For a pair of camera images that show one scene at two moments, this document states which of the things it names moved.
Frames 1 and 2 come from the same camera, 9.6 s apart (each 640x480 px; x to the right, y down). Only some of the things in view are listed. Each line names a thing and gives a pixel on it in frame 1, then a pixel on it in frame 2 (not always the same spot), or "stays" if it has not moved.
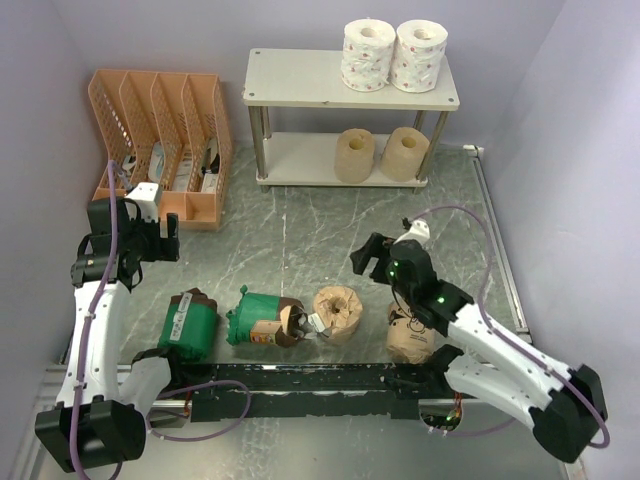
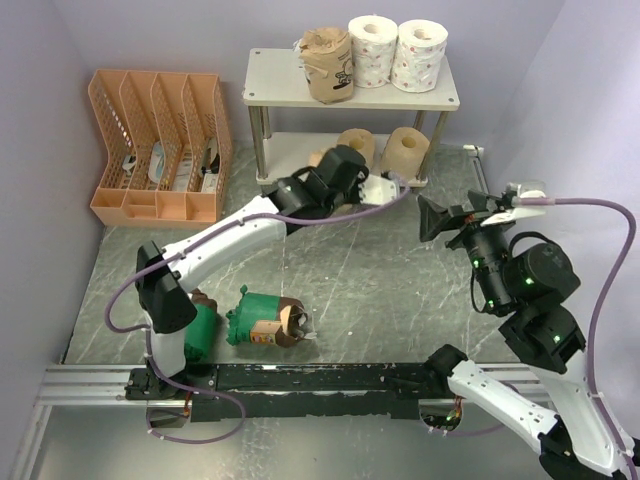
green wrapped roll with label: x=191 y=324 stays
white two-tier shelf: x=314 y=78 stays
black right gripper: x=377 y=246 -> x=434 y=217
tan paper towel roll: x=403 y=157 stays
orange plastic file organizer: x=168 y=129 stays
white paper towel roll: x=418 y=55 stays
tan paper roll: x=354 y=155 stays
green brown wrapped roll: x=266 y=319 stays
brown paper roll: x=340 y=309 -> x=315 y=157
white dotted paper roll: x=367 y=54 stays
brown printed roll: x=408 y=340 -> x=327 y=58
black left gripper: x=162 y=248 -> x=357 y=195
